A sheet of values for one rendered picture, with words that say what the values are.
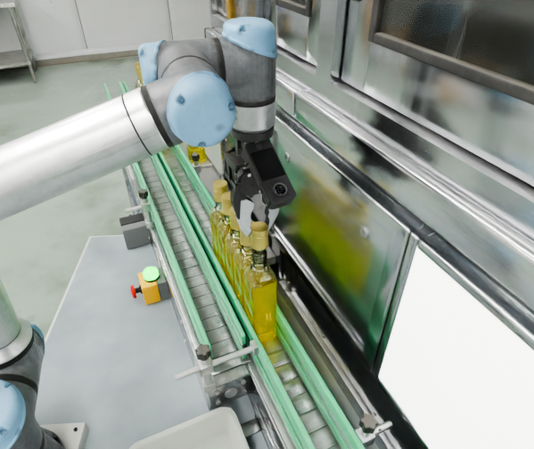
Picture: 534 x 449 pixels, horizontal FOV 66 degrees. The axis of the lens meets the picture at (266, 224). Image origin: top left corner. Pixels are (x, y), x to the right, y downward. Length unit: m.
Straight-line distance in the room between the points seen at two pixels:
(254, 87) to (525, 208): 0.37
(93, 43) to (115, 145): 6.14
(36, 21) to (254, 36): 6.02
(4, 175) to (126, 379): 0.72
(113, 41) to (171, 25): 0.85
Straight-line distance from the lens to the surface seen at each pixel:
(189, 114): 0.45
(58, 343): 1.26
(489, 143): 0.53
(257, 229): 0.75
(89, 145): 0.49
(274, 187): 0.63
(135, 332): 1.21
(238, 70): 0.60
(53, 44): 6.60
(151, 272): 1.20
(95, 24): 6.57
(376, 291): 0.71
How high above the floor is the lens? 1.66
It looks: 37 degrees down
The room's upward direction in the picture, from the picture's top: straight up
